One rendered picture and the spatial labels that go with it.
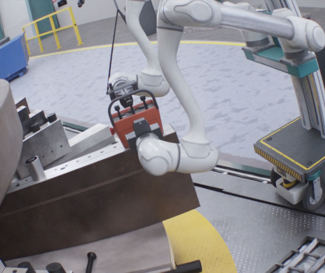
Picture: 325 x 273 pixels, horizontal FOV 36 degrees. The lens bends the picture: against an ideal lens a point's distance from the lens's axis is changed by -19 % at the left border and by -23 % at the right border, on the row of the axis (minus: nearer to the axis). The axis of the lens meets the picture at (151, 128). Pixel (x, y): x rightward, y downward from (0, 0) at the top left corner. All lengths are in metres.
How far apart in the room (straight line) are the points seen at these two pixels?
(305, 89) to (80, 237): 1.42
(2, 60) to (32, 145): 8.69
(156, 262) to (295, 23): 1.18
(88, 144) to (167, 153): 1.60
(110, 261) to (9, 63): 9.90
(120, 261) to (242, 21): 1.14
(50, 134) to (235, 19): 1.78
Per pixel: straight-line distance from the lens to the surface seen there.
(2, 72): 12.09
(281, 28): 2.15
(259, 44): 2.83
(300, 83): 2.90
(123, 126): 2.46
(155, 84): 2.87
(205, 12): 1.90
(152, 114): 2.46
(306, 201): 2.69
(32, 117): 3.54
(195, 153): 2.17
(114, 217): 2.59
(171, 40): 2.10
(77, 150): 3.66
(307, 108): 2.96
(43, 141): 3.46
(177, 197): 2.59
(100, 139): 3.71
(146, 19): 9.79
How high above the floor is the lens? 1.47
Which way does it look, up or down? 17 degrees down
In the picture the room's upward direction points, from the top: 20 degrees counter-clockwise
